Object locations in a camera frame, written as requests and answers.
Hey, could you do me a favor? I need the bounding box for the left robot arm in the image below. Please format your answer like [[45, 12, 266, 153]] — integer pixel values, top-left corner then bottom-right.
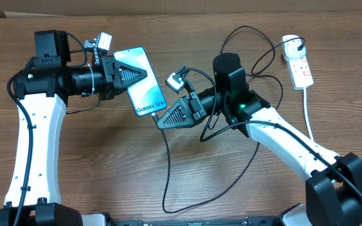
[[0, 30, 147, 225]]

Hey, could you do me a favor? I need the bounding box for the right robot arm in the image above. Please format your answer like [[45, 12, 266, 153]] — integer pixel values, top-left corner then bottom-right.
[[156, 53, 362, 225]]

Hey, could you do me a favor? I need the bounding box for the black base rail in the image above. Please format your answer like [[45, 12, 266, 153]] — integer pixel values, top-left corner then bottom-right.
[[107, 216, 277, 226]]

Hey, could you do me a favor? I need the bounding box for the black USB charging cable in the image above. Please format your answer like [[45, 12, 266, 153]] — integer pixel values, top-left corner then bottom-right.
[[151, 25, 305, 214]]

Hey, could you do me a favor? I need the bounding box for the blue Galaxy smartphone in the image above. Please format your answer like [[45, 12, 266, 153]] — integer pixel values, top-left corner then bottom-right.
[[113, 46, 167, 117]]

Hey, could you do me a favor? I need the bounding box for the white power strip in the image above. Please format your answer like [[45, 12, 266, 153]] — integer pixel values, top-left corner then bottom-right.
[[287, 56, 314, 90]]

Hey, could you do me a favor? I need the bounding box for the white charger plug adapter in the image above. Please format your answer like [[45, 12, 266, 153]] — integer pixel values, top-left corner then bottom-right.
[[281, 35, 306, 62]]

